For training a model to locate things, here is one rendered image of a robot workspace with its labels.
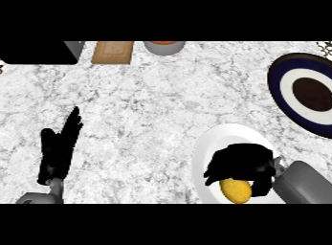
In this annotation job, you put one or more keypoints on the black appliance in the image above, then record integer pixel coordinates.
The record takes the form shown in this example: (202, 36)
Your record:
(35, 51)

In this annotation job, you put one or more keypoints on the blue white brown plate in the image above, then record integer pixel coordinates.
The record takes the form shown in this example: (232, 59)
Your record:
(308, 95)

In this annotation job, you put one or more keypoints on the wooden cutting board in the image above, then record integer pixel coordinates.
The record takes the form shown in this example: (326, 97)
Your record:
(112, 52)

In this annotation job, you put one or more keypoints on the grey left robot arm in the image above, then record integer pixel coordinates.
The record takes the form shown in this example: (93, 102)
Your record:
(43, 195)

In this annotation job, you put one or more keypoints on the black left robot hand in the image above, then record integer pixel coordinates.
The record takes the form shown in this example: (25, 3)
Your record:
(57, 150)

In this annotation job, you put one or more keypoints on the yellow lemon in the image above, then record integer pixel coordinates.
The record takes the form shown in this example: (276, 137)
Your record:
(235, 190)

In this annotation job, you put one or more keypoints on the grey pot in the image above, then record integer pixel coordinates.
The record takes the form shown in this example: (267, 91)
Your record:
(164, 48)

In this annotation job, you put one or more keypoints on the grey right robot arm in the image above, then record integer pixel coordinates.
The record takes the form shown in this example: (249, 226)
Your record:
(308, 183)

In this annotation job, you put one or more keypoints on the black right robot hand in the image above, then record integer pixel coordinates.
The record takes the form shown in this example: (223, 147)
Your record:
(240, 162)

